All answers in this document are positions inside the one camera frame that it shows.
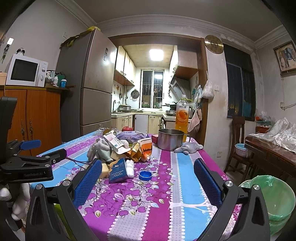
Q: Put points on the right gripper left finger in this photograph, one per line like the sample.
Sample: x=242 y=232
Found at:
x=43 y=222

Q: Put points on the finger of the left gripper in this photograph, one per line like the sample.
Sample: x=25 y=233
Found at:
x=17 y=146
x=51 y=158

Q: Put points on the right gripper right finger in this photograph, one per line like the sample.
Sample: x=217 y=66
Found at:
x=252 y=222

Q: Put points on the pink white paper box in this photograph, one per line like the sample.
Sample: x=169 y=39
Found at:
x=116 y=144

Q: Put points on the dark blue cigarette box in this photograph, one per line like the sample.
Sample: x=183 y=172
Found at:
x=118 y=171

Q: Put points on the white tissue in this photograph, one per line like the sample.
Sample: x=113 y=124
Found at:
x=130 y=168

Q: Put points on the gold yellow box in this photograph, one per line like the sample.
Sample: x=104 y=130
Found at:
x=135 y=154

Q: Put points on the blue bottle cap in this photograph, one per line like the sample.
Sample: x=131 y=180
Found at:
x=145 y=175

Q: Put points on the orange white carton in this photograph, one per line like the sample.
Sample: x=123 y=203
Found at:
x=146 y=148

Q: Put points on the green lined trash bucket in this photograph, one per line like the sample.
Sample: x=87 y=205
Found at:
x=279 y=198

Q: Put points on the left white gloved hand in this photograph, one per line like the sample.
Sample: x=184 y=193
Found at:
x=20 y=204

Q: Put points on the orange wooden cabinet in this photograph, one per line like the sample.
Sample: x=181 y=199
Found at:
x=36 y=117

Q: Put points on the dark wooden dining table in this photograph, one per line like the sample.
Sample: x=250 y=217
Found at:
x=271 y=159

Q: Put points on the light blue basin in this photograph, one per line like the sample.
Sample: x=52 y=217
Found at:
x=241 y=150

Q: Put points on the floral purple tablecloth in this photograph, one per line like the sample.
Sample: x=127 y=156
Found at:
x=170 y=206

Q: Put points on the white microwave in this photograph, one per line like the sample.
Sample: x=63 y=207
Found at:
x=26 y=71

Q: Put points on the red apple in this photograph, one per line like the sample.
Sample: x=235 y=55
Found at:
x=127 y=128

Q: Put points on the grey glove on table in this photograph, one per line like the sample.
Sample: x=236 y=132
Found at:
x=188 y=148

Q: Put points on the purple plastic package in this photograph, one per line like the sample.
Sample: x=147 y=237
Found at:
x=131 y=136

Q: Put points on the white crumpled sheet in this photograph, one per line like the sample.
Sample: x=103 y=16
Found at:
x=282 y=134

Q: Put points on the wooden chair by window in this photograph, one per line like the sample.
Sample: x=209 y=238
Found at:
x=239 y=157

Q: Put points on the steel pot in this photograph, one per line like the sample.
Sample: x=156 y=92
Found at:
x=170 y=139

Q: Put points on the pink hanging towel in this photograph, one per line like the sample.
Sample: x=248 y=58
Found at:
x=195 y=122

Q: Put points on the grey refrigerator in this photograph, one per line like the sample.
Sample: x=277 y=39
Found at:
x=88 y=63

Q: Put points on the small red box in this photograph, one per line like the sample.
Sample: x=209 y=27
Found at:
x=154 y=138

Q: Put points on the orange juice bottle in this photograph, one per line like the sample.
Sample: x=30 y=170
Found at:
x=182 y=116

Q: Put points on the hanging white plastic bag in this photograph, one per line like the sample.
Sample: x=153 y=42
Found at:
x=207 y=92

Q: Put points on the range hood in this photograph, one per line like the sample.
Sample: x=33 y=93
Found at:
x=179 y=87

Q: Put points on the framed elephant picture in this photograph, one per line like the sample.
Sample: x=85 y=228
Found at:
x=286 y=57

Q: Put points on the round gold wall clock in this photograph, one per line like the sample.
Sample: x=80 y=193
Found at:
x=214 y=44

